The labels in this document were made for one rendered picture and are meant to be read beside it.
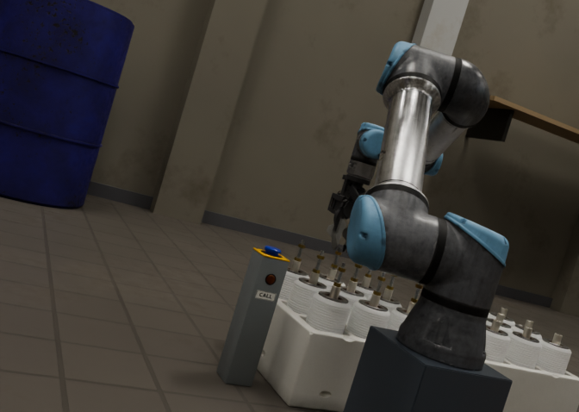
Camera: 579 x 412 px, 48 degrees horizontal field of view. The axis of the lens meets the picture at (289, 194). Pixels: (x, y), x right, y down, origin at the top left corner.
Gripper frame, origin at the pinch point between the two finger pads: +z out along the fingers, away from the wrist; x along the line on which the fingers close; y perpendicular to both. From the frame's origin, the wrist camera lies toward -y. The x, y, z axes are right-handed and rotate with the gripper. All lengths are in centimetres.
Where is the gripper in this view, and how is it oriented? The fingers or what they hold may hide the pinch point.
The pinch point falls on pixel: (341, 246)
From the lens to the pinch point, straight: 184.9
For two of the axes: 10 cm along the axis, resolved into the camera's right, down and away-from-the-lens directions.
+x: -8.4, -2.3, -4.9
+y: -4.6, -1.9, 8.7
